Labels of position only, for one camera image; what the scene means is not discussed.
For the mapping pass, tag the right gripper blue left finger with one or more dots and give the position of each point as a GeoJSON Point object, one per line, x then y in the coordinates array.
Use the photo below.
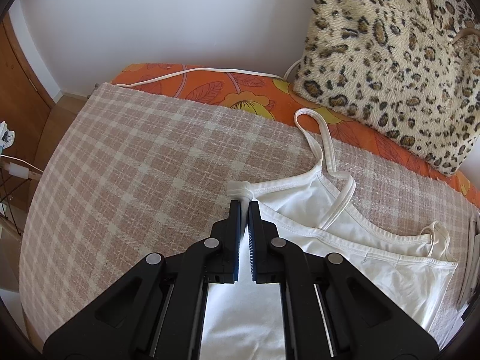
{"type": "Point", "coordinates": [157, 308]}

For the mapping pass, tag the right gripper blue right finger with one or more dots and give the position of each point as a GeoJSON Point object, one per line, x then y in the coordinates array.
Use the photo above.
{"type": "Point", "coordinates": [330, 310]}

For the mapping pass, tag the wooden bedside furniture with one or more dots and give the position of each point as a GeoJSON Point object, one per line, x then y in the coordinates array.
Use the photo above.
{"type": "Point", "coordinates": [25, 108]}

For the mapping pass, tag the white camisole top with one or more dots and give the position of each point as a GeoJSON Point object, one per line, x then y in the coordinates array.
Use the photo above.
{"type": "Point", "coordinates": [314, 210]}

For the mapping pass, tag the leopard print cushion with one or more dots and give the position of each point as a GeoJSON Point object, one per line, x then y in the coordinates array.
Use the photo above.
{"type": "Point", "coordinates": [406, 68]}

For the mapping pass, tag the pink plaid bed blanket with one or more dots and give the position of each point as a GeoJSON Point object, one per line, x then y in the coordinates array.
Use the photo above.
{"type": "Point", "coordinates": [138, 173]}

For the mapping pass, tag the orange floral bed sheet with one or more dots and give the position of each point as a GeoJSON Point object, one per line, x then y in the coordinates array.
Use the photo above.
{"type": "Point", "coordinates": [273, 98]}

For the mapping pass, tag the white charger with cable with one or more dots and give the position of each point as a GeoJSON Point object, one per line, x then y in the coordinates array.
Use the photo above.
{"type": "Point", "coordinates": [20, 168]}

